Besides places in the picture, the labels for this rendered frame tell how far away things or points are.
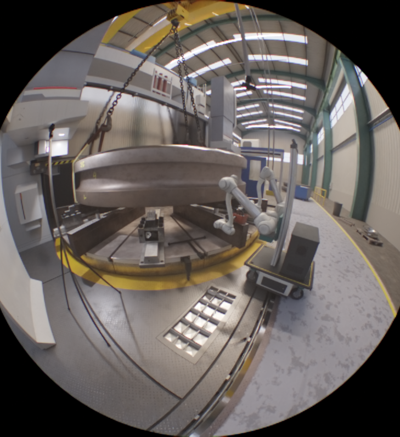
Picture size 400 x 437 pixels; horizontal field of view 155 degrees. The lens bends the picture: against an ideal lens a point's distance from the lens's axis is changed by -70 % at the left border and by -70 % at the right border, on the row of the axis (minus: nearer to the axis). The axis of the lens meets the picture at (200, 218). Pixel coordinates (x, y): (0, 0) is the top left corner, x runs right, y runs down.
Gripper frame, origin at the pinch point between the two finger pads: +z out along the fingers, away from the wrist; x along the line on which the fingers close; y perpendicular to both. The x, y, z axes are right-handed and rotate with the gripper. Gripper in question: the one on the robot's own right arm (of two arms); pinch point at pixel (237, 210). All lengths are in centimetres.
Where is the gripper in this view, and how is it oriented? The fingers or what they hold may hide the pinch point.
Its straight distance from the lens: 219.3
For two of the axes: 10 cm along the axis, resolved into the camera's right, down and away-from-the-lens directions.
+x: 5.9, 2.8, -7.6
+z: -8.0, 3.7, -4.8
